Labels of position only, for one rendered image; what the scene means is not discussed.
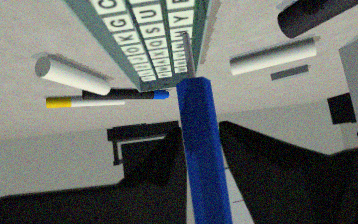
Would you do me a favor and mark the blue stylus with white tip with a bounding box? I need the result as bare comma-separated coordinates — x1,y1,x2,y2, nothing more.
176,32,232,224

